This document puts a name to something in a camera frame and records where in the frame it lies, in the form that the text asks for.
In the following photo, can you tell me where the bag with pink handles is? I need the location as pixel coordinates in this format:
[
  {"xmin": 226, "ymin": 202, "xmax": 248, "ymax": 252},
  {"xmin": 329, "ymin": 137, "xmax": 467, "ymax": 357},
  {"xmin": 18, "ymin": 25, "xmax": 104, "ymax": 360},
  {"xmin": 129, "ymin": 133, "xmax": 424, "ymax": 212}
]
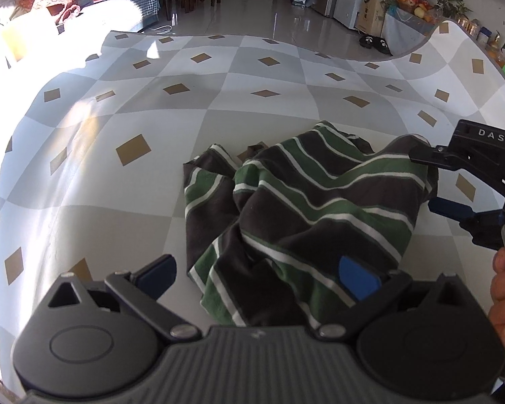
[{"xmin": 55, "ymin": 3, "xmax": 84, "ymax": 26}]

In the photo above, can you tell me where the cardboard box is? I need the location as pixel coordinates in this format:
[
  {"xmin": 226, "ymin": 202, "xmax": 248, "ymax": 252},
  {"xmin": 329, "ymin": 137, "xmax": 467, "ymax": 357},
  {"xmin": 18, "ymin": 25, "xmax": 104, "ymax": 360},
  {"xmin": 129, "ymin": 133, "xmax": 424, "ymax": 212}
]
[{"xmin": 358, "ymin": 0, "xmax": 386, "ymax": 37}]

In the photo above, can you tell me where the grey white checkered table cover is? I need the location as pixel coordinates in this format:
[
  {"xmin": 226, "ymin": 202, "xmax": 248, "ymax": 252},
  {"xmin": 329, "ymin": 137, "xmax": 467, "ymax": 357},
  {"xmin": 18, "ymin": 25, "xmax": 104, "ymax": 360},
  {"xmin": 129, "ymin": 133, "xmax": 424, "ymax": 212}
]
[{"xmin": 0, "ymin": 21, "xmax": 505, "ymax": 393}]

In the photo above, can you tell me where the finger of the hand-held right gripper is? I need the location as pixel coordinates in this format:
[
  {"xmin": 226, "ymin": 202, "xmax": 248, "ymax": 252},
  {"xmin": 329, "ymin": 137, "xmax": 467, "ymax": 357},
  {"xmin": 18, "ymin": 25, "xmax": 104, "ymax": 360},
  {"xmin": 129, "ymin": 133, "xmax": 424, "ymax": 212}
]
[
  {"xmin": 409, "ymin": 145, "xmax": 459, "ymax": 172},
  {"xmin": 428, "ymin": 197, "xmax": 505, "ymax": 249}
]

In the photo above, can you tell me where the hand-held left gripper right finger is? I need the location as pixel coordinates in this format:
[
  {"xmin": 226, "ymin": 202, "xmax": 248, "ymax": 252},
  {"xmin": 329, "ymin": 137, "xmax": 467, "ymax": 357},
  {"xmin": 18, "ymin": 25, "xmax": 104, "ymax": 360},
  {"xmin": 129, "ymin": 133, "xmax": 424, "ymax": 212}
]
[{"xmin": 310, "ymin": 255, "xmax": 475, "ymax": 341}]

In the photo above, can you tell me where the grey covered stand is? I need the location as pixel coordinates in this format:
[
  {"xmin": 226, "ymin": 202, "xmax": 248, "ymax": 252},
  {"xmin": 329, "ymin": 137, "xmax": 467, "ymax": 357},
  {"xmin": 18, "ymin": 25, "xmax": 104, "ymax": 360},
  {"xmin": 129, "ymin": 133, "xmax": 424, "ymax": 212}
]
[{"xmin": 381, "ymin": 8, "xmax": 443, "ymax": 56}]

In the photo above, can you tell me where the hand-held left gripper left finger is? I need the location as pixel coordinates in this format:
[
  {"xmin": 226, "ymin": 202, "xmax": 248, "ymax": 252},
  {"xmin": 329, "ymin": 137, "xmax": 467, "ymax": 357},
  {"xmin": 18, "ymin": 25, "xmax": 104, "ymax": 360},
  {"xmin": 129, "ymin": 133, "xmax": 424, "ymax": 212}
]
[{"xmin": 46, "ymin": 255, "xmax": 203, "ymax": 343}]

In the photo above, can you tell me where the sofa with houndstooth cover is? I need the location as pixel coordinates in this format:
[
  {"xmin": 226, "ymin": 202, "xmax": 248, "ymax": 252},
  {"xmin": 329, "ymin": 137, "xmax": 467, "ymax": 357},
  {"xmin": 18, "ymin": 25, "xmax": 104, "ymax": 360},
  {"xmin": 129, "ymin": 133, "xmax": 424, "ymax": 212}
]
[{"xmin": 105, "ymin": 0, "xmax": 161, "ymax": 34}]

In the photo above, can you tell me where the fruit basket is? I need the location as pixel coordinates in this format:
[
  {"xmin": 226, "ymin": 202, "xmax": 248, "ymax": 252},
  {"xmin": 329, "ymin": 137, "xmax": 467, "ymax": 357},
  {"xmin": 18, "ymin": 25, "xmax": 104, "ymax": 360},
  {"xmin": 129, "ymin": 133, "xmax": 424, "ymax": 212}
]
[{"xmin": 396, "ymin": 0, "xmax": 441, "ymax": 22}]

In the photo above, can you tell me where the green brown striped t-shirt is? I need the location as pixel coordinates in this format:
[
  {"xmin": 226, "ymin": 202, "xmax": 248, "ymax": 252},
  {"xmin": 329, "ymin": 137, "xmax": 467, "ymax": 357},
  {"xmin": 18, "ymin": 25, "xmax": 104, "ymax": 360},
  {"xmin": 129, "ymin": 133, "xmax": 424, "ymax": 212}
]
[{"xmin": 182, "ymin": 121, "xmax": 440, "ymax": 328}]

